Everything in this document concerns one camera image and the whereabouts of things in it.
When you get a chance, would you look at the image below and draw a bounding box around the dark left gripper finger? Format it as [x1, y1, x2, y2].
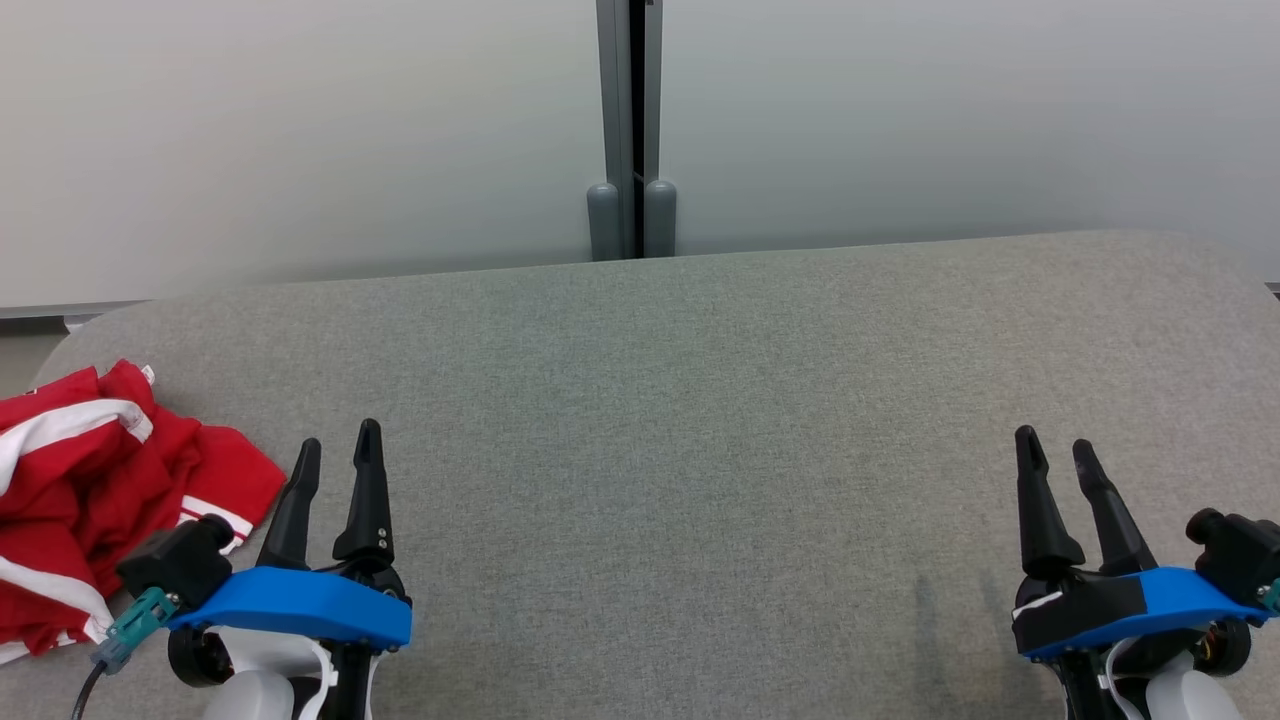
[256, 438, 323, 571]
[332, 419, 395, 571]

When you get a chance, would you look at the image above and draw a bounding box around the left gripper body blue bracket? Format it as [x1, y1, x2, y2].
[167, 558, 413, 720]

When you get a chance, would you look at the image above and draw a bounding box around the red white-striped garment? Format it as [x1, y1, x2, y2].
[0, 360, 288, 666]

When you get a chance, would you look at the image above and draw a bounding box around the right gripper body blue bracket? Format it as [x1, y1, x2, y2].
[1012, 565, 1273, 720]

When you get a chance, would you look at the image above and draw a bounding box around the grey fabric sofa seat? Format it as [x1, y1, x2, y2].
[0, 230, 1280, 720]

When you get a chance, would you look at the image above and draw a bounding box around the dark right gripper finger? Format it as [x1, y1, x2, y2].
[1072, 438, 1159, 576]
[1014, 425, 1086, 579]

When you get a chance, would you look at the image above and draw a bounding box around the grey metal partition post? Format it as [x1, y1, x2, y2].
[587, 0, 678, 261]

